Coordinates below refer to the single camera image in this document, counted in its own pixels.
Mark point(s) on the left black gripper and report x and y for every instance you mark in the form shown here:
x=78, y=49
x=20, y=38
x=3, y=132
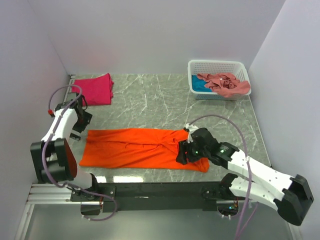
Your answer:
x=86, y=119

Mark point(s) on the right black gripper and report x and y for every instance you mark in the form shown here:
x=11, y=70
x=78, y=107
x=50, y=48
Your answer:
x=183, y=146

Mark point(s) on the orange t shirt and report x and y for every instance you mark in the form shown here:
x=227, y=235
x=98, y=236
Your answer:
x=140, y=148

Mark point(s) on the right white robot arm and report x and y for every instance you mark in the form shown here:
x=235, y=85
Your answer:
x=290, y=196

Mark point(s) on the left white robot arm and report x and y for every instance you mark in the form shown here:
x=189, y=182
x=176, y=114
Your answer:
x=53, y=159

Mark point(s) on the folded magenta t shirt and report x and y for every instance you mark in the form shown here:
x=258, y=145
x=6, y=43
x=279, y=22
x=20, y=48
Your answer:
x=97, y=91

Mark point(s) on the black base beam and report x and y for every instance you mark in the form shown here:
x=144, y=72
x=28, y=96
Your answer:
x=138, y=196

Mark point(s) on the blue t shirt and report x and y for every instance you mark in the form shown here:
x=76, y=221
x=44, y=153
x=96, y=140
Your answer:
x=198, y=85

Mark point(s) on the pink t shirt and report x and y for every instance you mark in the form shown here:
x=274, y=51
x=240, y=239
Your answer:
x=226, y=85

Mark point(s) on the white plastic basket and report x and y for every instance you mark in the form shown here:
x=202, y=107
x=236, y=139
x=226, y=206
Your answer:
x=213, y=67

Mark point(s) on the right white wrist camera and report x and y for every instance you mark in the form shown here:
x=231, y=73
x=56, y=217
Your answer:
x=190, y=128

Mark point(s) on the aluminium rail frame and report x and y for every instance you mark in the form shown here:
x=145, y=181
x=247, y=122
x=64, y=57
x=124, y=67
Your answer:
x=46, y=194

